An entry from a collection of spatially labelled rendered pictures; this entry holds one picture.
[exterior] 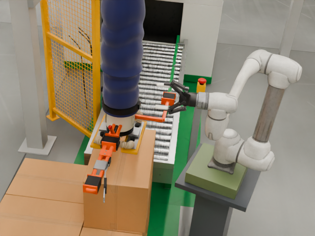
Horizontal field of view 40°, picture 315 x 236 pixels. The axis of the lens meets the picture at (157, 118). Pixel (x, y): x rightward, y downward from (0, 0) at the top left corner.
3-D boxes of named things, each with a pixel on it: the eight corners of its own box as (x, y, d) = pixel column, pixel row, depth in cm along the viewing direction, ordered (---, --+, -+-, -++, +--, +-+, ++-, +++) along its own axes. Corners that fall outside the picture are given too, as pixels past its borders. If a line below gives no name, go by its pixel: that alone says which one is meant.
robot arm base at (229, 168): (240, 155, 310) (241, 149, 307) (232, 174, 294) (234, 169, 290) (215, 147, 315) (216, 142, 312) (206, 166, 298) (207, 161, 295)
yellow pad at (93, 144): (104, 116, 291) (104, 110, 288) (118, 118, 290) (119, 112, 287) (89, 147, 263) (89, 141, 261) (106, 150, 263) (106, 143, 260)
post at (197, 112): (184, 171, 419) (197, 81, 362) (191, 172, 419) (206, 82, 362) (184, 176, 414) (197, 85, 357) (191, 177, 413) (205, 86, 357)
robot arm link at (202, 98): (206, 113, 227) (195, 112, 227) (206, 104, 234) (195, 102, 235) (208, 98, 222) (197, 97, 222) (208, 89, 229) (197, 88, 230)
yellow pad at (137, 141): (132, 121, 290) (132, 114, 287) (146, 122, 289) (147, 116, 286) (120, 152, 262) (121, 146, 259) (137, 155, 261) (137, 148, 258)
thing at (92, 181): (87, 180, 225) (87, 173, 222) (101, 183, 224) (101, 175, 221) (82, 192, 218) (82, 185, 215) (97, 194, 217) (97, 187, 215)
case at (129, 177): (100, 166, 335) (100, 124, 313) (152, 172, 335) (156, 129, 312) (84, 226, 286) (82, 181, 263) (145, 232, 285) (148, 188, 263)
